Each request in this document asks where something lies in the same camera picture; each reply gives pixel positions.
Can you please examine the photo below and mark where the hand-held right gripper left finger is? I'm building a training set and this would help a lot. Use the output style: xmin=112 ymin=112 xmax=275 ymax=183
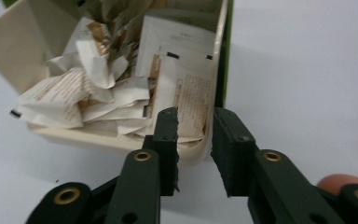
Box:
xmin=104 ymin=106 xmax=181 ymax=224

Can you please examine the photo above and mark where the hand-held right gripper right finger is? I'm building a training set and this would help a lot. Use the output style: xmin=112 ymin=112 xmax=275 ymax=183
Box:
xmin=210 ymin=106 xmax=347 ymax=224

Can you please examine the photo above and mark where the pile of paper scraps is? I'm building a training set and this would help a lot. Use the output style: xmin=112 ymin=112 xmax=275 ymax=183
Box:
xmin=9 ymin=0 xmax=217 ymax=145

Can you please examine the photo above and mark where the green box with cream inside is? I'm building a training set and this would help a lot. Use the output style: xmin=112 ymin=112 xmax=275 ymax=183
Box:
xmin=0 ymin=0 xmax=235 ymax=167

